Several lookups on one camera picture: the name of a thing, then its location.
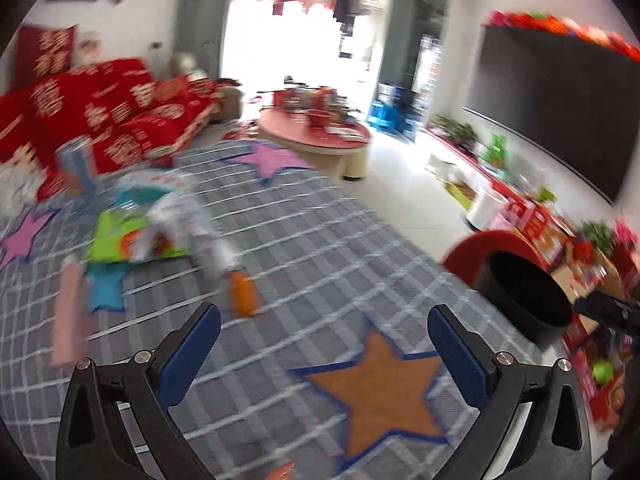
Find black glass cabinet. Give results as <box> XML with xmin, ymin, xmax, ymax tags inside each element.
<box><xmin>407</xmin><ymin>0</ymin><xmax>451</xmax><ymax>131</ymax></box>

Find row of paper lanterns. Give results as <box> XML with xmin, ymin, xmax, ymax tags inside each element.
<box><xmin>482</xmin><ymin>10</ymin><xmax>640</xmax><ymax>63</ymax></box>

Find beige armchair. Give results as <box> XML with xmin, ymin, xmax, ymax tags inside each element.
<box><xmin>167</xmin><ymin>52</ymin><xmax>243</xmax><ymax>123</ymax></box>

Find small orange packet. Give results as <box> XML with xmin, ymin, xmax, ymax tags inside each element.
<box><xmin>227</xmin><ymin>270</ymin><xmax>262</xmax><ymax>318</ymax></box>

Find cluster of snack packages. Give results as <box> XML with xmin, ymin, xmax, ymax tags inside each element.
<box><xmin>272</xmin><ymin>85</ymin><xmax>361</xmax><ymax>126</ymax></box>

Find pink box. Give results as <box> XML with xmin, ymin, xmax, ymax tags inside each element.
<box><xmin>50</xmin><ymin>255</ymin><xmax>91</xmax><ymax>368</ymax></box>

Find white red tv console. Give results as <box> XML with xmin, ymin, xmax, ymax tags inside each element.
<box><xmin>425</xmin><ymin>127</ymin><xmax>506</xmax><ymax>196</ymax></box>

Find grey checked star tablecloth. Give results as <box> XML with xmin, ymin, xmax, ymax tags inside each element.
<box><xmin>0</xmin><ymin>140</ymin><xmax>546</xmax><ymax>480</ymax></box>

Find round pink coffee table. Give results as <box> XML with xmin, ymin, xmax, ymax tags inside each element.
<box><xmin>257</xmin><ymin>107</ymin><xmax>373</xmax><ymax>181</ymax></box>

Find white teal wipes pack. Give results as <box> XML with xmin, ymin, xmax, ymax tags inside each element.
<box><xmin>116</xmin><ymin>170</ymin><xmax>191</xmax><ymax>211</ymax></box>

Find red cushion with white print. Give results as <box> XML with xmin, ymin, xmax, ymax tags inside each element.
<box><xmin>12</xmin><ymin>24</ymin><xmax>78</xmax><ymax>91</ymax></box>

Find grey curtain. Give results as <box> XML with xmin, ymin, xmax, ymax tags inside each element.
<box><xmin>377</xmin><ymin>0</ymin><xmax>418</xmax><ymax>91</ymax></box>
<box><xmin>179</xmin><ymin>0</ymin><xmax>236</xmax><ymax>81</ymax></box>

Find green snack packet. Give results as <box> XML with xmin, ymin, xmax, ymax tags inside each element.
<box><xmin>86</xmin><ymin>209</ymin><xmax>193</xmax><ymax>265</ymax></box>

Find green potted plant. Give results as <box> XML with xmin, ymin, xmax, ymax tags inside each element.
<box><xmin>432</xmin><ymin>115</ymin><xmax>478</xmax><ymax>148</ymax></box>

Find white bucket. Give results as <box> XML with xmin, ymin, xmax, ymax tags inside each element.
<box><xmin>465</xmin><ymin>187</ymin><xmax>506</xmax><ymax>231</ymax></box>

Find tall blue drink can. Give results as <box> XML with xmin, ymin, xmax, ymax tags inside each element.
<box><xmin>55</xmin><ymin>136</ymin><xmax>98</xmax><ymax>196</ymax></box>

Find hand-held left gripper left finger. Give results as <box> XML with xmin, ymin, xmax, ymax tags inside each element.
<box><xmin>56</xmin><ymin>302</ymin><xmax>222</xmax><ymax>480</ymax></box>

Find leafy green plant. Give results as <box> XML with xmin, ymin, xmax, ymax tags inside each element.
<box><xmin>580</xmin><ymin>220</ymin><xmax>618</xmax><ymax>256</ymax></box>

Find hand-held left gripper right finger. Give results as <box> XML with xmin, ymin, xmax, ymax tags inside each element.
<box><xmin>427</xmin><ymin>304</ymin><xmax>593</xmax><ymax>480</ymax></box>

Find small red embroidered cushion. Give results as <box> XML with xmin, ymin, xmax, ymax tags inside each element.
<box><xmin>152</xmin><ymin>75</ymin><xmax>193</xmax><ymax>103</ymax></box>

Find pink flowers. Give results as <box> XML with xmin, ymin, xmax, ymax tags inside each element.
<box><xmin>612</xmin><ymin>217</ymin><xmax>640</xmax><ymax>256</ymax></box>

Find open cardboard box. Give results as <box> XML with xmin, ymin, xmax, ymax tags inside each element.
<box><xmin>550</xmin><ymin>255</ymin><xmax>636</xmax><ymax>311</ymax></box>

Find sofa with red printed cover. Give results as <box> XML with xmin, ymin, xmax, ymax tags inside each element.
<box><xmin>0</xmin><ymin>57</ymin><xmax>223</xmax><ymax>201</ymax></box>

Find red waffle gift box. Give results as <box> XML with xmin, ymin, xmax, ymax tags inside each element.
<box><xmin>530</xmin><ymin>207</ymin><xmax>566</xmax><ymax>261</ymax></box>

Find small white stool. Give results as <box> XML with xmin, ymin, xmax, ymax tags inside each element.
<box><xmin>425</xmin><ymin>152</ymin><xmax>453</xmax><ymax>176</ymax></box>

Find row of hanging laundry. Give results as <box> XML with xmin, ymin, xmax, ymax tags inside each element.
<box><xmin>257</xmin><ymin>0</ymin><xmax>386</xmax><ymax>36</ymax></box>

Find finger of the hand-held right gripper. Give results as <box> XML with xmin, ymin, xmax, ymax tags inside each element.
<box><xmin>574</xmin><ymin>292</ymin><xmax>640</xmax><ymax>333</ymax></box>

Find blue plastic stools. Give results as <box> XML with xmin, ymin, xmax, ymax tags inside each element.
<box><xmin>366</xmin><ymin>97</ymin><xmax>416</xmax><ymax>136</ymax></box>

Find cartoon doll cushion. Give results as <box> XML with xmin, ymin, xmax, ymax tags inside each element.
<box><xmin>75</xmin><ymin>30</ymin><xmax>103</xmax><ymax>68</ymax></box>

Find large black television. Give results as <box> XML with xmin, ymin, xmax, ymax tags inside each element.
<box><xmin>462</xmin><ymin>25</ymin><xmax>640</xmax><ymax>206</ymax></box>

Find green gift bag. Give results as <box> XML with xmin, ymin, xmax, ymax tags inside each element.
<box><xmin>482</xmin><ymin>132</ymin><xmax>511</xmax><ymax>168</ymax></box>

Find black round bin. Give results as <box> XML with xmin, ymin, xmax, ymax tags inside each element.
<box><xmin>482</xmin><ymin>251</ymin><xmax>573</xmax><ymax>351</ymax></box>

